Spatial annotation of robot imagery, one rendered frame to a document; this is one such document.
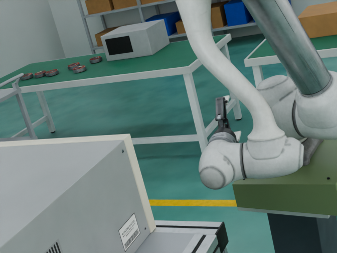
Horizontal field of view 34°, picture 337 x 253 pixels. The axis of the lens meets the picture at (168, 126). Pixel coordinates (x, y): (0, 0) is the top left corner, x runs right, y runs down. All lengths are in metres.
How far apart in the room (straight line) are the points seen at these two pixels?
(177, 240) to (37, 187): 0.29
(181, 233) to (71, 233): 0.26
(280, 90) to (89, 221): 1.00
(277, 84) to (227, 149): 0.34
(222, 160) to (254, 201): 0.36
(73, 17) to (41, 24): 0.54
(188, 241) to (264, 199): 0.80
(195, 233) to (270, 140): 0.52
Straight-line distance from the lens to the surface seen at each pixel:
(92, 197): 0.93
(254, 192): 1.81
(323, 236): 1.99
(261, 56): 3.71
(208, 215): 3.42
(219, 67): 1.50
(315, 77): 1.60
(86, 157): 0.98
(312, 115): 1.66
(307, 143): 1.87
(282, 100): 1.77
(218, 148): 1.55
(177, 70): 3.92
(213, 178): 1.50
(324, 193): 1.72
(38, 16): 9.36
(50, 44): 9.46
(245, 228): 3.20
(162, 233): 1.08
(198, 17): 1.49
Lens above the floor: 1.65
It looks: 19 degrees down
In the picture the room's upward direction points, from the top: 14 degrees counter-clockwise
